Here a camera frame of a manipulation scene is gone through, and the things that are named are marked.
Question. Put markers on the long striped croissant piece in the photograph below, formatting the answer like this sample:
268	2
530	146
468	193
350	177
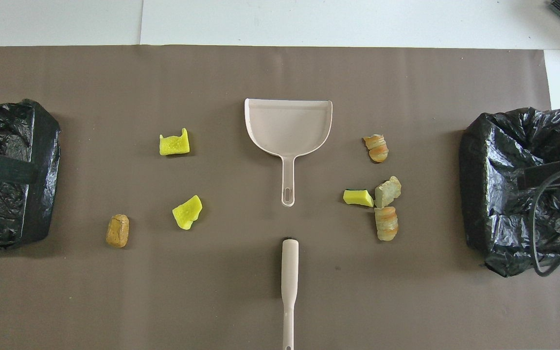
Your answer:
386	224

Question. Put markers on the yellow sponge with green pad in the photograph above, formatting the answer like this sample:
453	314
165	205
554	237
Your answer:
358	198

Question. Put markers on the beige brush with black bristles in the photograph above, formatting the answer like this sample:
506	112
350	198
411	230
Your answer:
289	272

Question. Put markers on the brown bread roll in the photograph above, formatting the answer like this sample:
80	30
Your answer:
117	231

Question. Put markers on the pale toast chunk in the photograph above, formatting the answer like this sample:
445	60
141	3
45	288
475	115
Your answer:
388	192

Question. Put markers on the short striped croissant piece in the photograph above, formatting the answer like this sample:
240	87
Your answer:
376	148

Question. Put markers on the notched yellow sponge piece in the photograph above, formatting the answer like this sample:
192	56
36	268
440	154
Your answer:
174	145

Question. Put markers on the brown paper table mat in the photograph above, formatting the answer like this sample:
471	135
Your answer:
241	73

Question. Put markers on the wedge yellow sponge piece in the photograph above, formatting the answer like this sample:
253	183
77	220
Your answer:
187	211

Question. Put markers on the beige plastic dustpan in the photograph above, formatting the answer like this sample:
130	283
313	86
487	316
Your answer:
287	126

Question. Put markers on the crumpled black bagged bin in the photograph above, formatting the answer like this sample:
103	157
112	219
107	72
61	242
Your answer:
503	146

